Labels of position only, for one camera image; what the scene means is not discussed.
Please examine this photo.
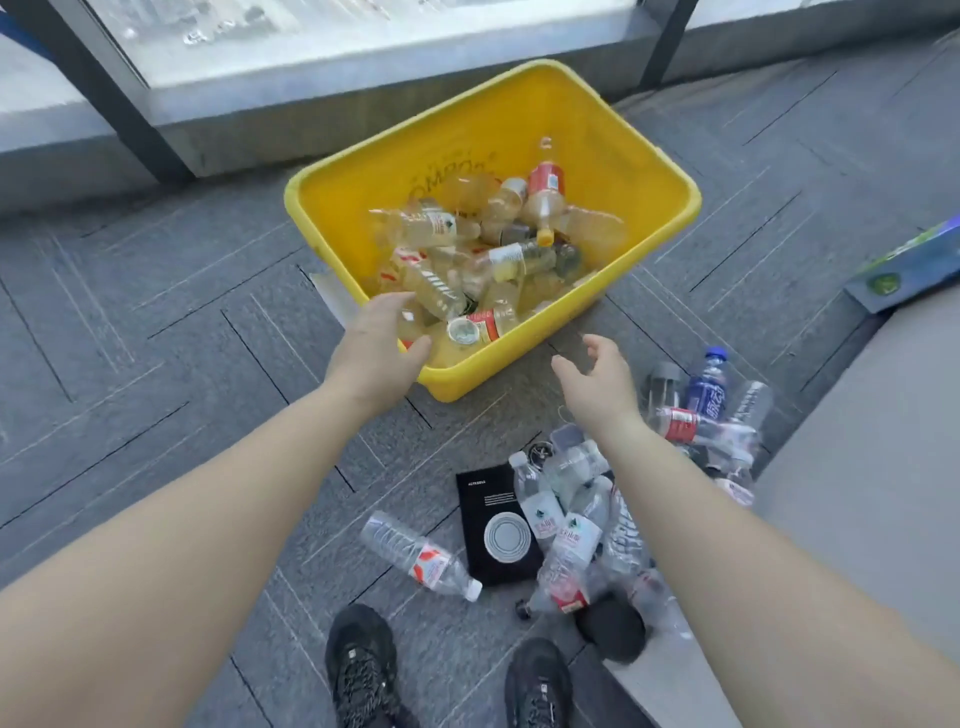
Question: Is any person's right hand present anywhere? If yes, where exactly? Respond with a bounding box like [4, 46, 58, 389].
[551, 333, 646, 444]

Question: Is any person's left hand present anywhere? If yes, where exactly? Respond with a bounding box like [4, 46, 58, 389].
[323, 290, 435, 418]

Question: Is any cluster of discarded bottles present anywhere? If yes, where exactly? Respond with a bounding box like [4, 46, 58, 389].
[363, 137, 630, 369]

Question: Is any bag of bottles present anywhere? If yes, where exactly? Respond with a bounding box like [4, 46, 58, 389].
[508, 344, 775, 639]

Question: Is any black notebook white circle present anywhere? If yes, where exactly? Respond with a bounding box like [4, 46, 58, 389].
[455, 463, 545, 589]

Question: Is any red label plastic bottle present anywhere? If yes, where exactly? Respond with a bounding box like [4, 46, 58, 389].
[359, 511, 484, 604]

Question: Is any black mesh pen holder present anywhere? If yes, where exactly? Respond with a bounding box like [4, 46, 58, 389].
[573, 592, 648, 665]

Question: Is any yellow plastic bin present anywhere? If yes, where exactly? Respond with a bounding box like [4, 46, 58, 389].
[283, 58, 704, 404]

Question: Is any person's left forearm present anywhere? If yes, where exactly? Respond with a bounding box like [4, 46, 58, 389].
[0, 382, 391, 728]

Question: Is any person's right forearm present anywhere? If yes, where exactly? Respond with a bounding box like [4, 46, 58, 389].
[592, 419, 960, 728]

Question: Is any person's right black shoe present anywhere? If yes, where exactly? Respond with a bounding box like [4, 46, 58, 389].
[503, 637, 575, 728]

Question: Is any person's black shoe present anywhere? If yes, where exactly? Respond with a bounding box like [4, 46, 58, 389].
[324, 603, 399, 728]
[503, 637, 575, 728]

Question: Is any person's left black shoe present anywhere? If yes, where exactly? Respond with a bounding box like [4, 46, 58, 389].
[324, 603, 399, 728]

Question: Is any blue green flat box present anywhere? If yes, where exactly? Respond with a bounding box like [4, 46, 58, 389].
[843, 213, 960, 315]

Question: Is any dark metal window frame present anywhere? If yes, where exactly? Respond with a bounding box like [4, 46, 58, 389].
[0, 0, 960, 219]

